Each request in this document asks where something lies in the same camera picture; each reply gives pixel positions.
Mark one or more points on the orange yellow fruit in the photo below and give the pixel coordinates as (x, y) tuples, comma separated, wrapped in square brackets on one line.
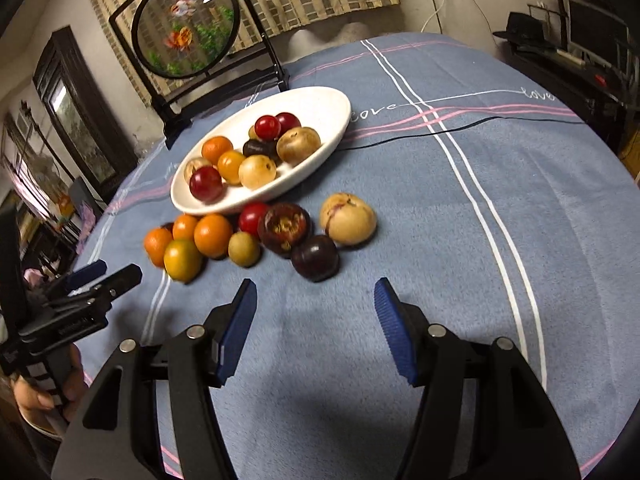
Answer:
[(228, 165)]

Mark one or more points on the yellow green citrus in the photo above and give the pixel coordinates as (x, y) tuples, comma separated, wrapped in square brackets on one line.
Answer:
[(182, 261)]

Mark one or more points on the blue striped tablecloth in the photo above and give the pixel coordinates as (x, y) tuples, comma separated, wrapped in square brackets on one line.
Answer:
[(500, 213)]

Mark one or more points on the pale yellow round fruit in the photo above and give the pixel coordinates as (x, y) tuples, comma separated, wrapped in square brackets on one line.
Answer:
[(256, 171)]

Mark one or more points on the small tan fruit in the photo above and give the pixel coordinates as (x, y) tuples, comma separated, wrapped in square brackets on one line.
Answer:
[(194, 164)]

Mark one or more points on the round goldfish screen on stand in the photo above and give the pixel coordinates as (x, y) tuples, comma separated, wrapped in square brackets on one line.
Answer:
[(195, 55)]

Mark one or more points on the dark brown mangosteen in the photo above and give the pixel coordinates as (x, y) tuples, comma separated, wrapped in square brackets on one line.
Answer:
[(258, 147), (283, 227)]

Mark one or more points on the red tomato front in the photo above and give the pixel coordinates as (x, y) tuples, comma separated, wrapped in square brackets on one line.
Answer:
[(267, 128)]

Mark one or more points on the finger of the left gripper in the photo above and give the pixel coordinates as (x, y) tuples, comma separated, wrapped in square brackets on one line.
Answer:
[(69, 282), (110, 288)]

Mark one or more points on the orange mandarin back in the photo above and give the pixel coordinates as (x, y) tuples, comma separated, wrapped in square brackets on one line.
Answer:
[(184, 227)]

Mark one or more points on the orange mandarin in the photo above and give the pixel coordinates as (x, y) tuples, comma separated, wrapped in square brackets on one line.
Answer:
[(184, 227), (211, 236), (214, 147), (155, 244)]

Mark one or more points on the dark framed picture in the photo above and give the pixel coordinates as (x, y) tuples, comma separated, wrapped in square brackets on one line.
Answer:
[(81, 116)]

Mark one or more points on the dark brown mangosteen front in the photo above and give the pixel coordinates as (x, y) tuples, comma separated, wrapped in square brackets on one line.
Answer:
[(258, 147)]

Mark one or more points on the computer monitor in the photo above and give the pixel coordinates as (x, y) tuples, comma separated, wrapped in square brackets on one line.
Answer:
[(598, 33)]

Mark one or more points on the large tan round fruit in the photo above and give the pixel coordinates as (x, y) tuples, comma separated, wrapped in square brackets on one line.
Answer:
[(297, 144)]

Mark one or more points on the tan fruit with purple streak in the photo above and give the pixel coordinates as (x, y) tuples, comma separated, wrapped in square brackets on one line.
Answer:
[(347, 219)]

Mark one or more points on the dark purple plum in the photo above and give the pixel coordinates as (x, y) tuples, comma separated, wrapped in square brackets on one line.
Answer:
[(316, 259)]

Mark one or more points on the red tomato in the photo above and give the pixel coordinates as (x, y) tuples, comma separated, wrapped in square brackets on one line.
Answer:
[(267, 128), (251, 216)]

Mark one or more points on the small olive green fruit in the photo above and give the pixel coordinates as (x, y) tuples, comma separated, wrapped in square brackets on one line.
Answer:
[(243, 249)]

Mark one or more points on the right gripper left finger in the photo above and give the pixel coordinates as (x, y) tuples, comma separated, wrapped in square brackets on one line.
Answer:
[(201, 358)]

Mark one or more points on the person's left hand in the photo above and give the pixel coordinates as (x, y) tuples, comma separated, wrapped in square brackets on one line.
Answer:
[(36, 406)]

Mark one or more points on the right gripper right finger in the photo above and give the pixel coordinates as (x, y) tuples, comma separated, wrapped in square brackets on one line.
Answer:
[(435, 360)]

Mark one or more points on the dark brown mangosteen back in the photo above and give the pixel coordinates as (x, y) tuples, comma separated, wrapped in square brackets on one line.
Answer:
[(283, 227)]

